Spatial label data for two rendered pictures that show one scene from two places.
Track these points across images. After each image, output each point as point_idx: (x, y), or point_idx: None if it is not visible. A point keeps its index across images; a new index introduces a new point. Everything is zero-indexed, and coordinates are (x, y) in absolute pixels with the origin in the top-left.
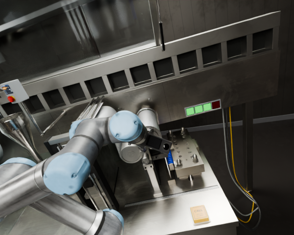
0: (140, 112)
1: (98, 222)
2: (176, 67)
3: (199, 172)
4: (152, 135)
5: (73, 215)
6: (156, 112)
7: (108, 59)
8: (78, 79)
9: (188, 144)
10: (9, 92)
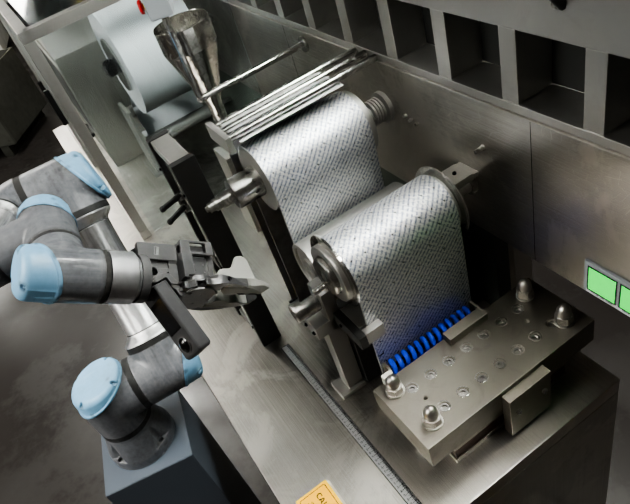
0: (425, 172)
1: (141, 340)
2: (596, 102)
3: (421, 453)
4: (165, 305)
5: None
6: (497, 200)
7: None
8: None
9: (501, 369)
10: None
